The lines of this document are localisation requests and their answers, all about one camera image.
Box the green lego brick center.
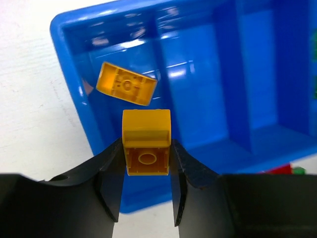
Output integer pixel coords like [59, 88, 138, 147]
[292, 167, 306, 175]

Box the blue divided plastic bin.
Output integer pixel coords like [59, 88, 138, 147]
[49, 0, 317, 215]

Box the yellow lego brick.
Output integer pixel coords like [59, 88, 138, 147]
[122, 109, 171, 176]
[96, 62, 157, 106]

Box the red half-round lego brick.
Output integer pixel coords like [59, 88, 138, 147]
[259, 163, 293, 175]

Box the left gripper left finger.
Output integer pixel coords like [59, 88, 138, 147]
[0, 139, 125, 238]

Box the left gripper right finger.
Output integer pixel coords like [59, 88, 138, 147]
[169, 140, 317, 238]

